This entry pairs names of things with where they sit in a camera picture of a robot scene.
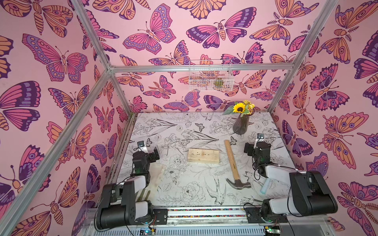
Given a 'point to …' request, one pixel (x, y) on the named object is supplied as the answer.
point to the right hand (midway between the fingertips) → (257, 143)
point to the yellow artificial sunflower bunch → (246, 107)
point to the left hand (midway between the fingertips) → (150, 147)
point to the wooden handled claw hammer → (236, 183)
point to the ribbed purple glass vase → (241, 125)
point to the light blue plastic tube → (265, 186)
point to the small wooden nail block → (202, 155)
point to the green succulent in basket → (219, 83)
